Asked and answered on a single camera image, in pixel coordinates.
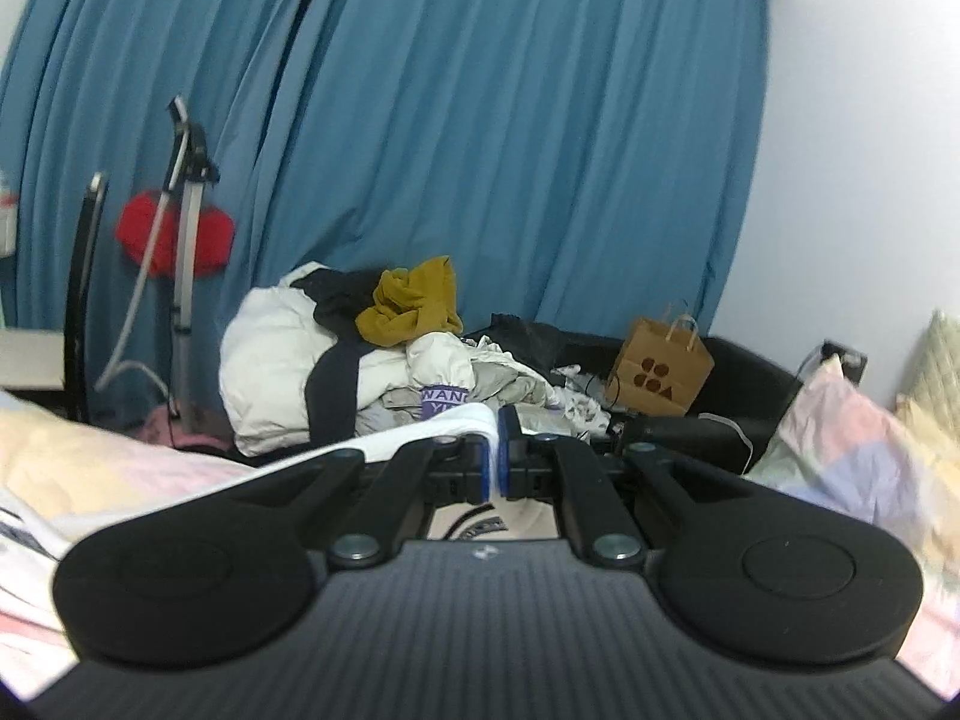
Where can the garment steamer stand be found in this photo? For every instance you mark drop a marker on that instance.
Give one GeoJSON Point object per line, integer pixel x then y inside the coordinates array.
{"type": "Point", "coordinates": [190, 171]}

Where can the white desk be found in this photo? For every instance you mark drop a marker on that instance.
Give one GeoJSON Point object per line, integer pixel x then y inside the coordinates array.
{"type": "Point", "coordinates": [32, 360]}

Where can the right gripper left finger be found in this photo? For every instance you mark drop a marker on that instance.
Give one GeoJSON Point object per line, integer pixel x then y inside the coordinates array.
{"type": "Point", "coordinates": [453, 464]}

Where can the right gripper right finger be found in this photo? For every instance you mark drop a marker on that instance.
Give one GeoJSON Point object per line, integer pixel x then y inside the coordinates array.
{"type": "Point", "coordinates": [564, 472]}

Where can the mustard yellow garment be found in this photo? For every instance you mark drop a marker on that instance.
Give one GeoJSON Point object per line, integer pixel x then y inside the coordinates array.
{"type": "Point", "coordinates": [409, 303]}

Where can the black sofa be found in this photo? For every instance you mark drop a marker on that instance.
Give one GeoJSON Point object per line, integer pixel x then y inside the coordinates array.
{"type": "Point", "coordinates": [729, 425]}

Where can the red garment on stand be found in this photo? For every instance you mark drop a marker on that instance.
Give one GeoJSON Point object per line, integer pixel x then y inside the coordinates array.
{"type": "Point", "coordinates": [214, 238]}

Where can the pastel tie-dye bed duvet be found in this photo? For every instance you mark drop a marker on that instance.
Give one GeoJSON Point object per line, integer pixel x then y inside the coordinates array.
{"type": "Point", "coordinates": [67, 480]}

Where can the black upright board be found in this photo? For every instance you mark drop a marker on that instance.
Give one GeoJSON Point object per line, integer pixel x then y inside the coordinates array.
{"type": "Point", "coordinates": [76, 302]}

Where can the white and black puffer jacket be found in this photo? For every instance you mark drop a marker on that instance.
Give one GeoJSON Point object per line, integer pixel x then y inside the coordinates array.
{"type": "Point", "coordinates": [294, 369]}

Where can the brown paper bag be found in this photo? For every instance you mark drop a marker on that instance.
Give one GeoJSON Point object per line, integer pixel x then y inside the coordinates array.
{"type": "Point", "coordinates": [661, 367]}

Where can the grey crumpled garment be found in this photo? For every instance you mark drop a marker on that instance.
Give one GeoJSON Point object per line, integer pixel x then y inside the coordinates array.
{"type": "Point", "coordinates": [500, 380]}

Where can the pastel pillow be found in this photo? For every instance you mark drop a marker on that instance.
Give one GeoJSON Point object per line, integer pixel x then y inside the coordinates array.
{"type": "Point", "coordinates": [835, 448]}

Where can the blue curtain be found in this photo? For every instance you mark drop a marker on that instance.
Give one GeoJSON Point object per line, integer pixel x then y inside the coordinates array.
{"type": "Point", "coordinates": [581, 162]}

